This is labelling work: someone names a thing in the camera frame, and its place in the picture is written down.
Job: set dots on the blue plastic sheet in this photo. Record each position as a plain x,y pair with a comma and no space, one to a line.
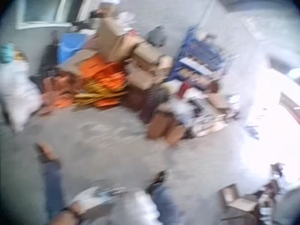
69,45

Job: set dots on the person's left hand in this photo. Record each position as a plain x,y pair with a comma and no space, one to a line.
82,207

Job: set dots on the grey bag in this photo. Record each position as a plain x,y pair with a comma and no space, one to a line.
156,35

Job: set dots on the white framed window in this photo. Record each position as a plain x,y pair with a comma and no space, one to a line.
44,11

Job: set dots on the open cardboard box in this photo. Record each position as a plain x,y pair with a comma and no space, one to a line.
236,201

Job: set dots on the white printed packet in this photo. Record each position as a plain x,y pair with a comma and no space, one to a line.
93,195

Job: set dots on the brown carton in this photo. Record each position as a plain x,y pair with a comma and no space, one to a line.
165,127

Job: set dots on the white cloth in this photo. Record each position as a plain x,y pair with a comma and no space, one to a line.
140,208

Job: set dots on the white sack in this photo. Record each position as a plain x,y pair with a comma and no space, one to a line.
18,93

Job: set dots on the person's legs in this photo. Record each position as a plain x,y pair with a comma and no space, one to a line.
54,180

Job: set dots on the orange cloth heap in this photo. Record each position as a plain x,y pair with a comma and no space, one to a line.
103,79

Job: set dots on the person's left fingers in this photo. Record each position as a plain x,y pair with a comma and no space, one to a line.
90,204

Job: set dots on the heap of cartons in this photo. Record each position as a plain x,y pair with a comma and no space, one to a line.
131,51

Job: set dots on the blue crate with goods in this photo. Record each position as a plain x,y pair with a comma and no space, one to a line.
199,61

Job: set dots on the teal bottle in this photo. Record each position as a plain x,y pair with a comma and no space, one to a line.
6,52

